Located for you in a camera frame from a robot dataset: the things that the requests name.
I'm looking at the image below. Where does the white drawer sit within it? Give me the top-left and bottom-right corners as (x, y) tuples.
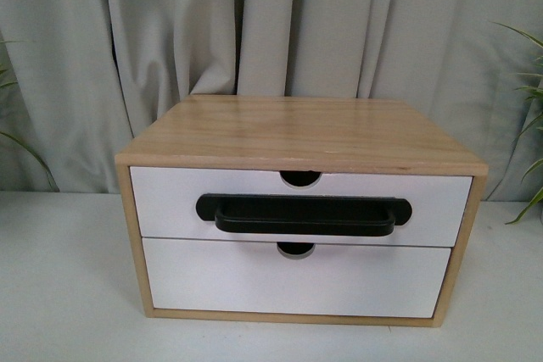
(131, 167), (472, 247)
(143, 238), (450, 318)

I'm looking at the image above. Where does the green plant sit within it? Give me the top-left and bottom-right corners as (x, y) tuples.
(491, 21), (543, 226)
(1, 64), (59, 192)

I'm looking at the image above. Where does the green plant right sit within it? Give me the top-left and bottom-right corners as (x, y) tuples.
(491, 21), (543, 226)

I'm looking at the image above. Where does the green plant left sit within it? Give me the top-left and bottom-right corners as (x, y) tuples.
(1, 64), (59, 192)

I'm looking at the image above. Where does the grey curtain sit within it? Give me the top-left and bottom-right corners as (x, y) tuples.
(1, 0), (542, 201)

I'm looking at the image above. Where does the black drawer handle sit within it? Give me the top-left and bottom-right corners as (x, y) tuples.
(195, 193), (412, 237)

